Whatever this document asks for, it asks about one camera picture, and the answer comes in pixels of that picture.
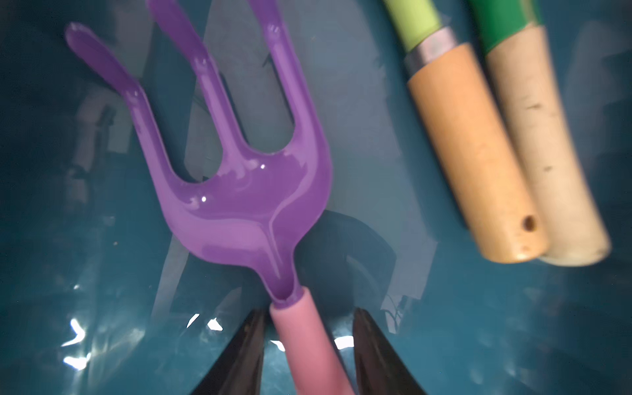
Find green rake wooden handle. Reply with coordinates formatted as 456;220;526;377
469;1;612;267

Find teal plastic storage box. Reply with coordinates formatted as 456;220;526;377
1;1;631;394

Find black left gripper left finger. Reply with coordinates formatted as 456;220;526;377
192;309;268;394

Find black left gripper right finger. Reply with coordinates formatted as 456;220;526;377
352;308;427;395

